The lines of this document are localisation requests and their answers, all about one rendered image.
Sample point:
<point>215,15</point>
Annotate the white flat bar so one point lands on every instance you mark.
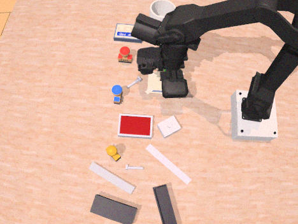
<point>111,178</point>
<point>167,163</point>

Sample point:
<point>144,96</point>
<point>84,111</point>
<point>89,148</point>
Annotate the white ceramic mug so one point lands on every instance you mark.
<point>159,9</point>

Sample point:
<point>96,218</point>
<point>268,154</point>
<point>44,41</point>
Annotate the blue-handled stamp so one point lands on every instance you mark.
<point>117,91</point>

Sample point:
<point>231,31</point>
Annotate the red-handled rubber stamp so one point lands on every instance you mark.
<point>124,55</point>

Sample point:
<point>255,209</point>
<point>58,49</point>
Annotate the cream paper card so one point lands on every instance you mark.
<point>154,85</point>

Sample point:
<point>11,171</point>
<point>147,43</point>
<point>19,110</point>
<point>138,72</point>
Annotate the orange rubber stamp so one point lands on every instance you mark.
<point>112,151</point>

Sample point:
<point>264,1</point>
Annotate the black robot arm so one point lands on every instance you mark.
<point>181,29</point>

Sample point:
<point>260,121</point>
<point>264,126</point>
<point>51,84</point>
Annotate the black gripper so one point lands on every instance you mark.
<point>173,83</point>

